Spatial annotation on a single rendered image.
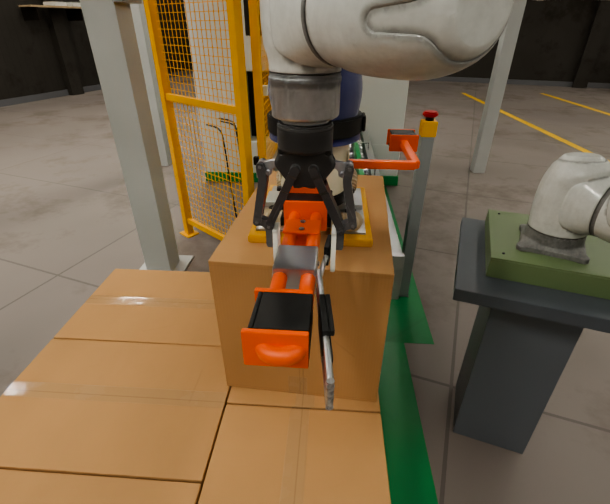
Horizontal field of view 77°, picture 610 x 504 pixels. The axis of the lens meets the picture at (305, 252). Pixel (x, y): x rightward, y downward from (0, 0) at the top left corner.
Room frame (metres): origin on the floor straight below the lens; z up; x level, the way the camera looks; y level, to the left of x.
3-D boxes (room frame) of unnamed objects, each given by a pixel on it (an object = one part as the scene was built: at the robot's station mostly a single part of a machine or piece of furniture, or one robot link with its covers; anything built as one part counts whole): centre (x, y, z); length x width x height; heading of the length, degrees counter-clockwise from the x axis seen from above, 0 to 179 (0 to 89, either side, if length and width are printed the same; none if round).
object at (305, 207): (0.70, 0.00, 1.07); 0.10 x 0.08 x 0.06; 85
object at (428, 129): (1.86, -0.58, 0.50); 0.07 x 0.07 x 1.00; 86
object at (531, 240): (1.03, -0.75, 0.84); 0.22 x 0.18 x 0.06; 151
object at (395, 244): (2.46, -0.45, 0.50); 2.31 x 0.05 x 0.19; 176
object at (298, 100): (0.53, 0.00, 1.31); 0.09 x 0.09 x 0.06
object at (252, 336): (0.35, 0.03, 1.08); 0.08 x 0.07 x 0.05; 175
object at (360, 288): (0.98, -0.03, 0.75); 0.60 x 0.40 x 0.40; 172
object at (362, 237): (0.94, -0.12, 0.97); 0.34 x 0.10 x 0.05; 175
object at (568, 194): (1.01, -0.75, 0.98); 0.18 x 0.16 x 0.22; 32
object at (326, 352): (0.40, -0.03, 1.08); 0.31 x 0.03 x 0.05; 1
